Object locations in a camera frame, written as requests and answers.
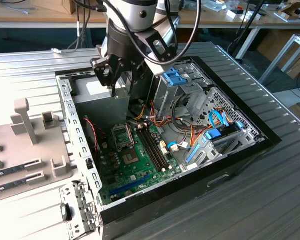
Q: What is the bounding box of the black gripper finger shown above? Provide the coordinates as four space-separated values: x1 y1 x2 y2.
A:
128 61 146 99
94 61 125 98

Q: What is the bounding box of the silver CPU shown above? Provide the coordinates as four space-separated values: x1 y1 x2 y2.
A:
114 87 130 100

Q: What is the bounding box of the CPU socket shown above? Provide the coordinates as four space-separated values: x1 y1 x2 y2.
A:
123 148 140 166

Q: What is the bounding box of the grey power supply unit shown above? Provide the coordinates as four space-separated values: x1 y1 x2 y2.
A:
71 74 131 126

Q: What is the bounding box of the silver disk bay cage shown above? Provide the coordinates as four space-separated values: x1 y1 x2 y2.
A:
146 62 213 121

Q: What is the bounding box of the blue plastic drive latch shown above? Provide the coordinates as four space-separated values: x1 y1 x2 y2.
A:
169 75 189 87
162 67 181 79

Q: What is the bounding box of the brown cardboard box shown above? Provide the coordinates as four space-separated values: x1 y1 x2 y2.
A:
29 0 78 15

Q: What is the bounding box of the black case fan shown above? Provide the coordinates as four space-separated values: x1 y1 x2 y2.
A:
82 117 102 157

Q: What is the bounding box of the black RAM slot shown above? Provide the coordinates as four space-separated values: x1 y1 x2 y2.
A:
136 127 166 172
142 126 171 170

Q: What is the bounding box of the perforated silver drive cage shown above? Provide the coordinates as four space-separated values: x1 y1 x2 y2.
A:
183 86 267 172

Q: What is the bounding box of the green motherboard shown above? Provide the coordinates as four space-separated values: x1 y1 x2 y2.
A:
97 122 184 206

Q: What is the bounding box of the hard disk in blue carrier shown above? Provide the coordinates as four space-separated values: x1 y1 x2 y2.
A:
204 124 242 151

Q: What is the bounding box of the long wooden desk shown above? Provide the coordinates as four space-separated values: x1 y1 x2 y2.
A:
0 0 300 29

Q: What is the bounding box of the blue expansion slot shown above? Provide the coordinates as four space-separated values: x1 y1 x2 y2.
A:
108 174 151 198

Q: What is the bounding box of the grey parts rack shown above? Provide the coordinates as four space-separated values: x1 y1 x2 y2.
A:
0 98 75 203

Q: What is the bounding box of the black PC case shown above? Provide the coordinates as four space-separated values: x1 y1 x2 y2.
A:
55 56 283 240

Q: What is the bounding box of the black stand pole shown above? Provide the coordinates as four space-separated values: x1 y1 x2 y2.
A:
227 0 266 61

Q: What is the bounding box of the dark RAM stick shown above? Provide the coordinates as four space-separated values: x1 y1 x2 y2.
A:
0 179 30 196
0 163 28 180

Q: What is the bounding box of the black blue case latch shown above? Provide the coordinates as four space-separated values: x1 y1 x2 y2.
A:
60 203 73 221

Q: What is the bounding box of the open cardboard box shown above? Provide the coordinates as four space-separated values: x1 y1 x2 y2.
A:
277 1 300 23

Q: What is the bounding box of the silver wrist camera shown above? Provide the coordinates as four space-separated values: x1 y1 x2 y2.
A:
89 57 109 74

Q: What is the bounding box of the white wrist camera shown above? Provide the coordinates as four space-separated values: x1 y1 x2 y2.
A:
137 32 179 76

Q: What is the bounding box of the cable with white plug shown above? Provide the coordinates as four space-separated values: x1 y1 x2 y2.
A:
51 0 93 55

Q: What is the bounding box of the red twisted fan wire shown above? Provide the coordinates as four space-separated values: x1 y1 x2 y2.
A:
82 115 102 154

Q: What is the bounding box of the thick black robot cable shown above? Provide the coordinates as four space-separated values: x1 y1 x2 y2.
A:
97 0 202 66

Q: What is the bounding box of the white plug with blue wire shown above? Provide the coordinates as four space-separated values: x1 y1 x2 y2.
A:
166 141 181 153

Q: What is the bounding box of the blue flat data wire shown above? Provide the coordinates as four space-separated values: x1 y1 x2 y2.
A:
208 110 233 129

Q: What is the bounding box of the blue carrier rail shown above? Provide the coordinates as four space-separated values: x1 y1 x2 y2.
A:
186 144 201 165

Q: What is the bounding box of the aluminium profile frame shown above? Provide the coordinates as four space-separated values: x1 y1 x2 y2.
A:
258 33 300 85

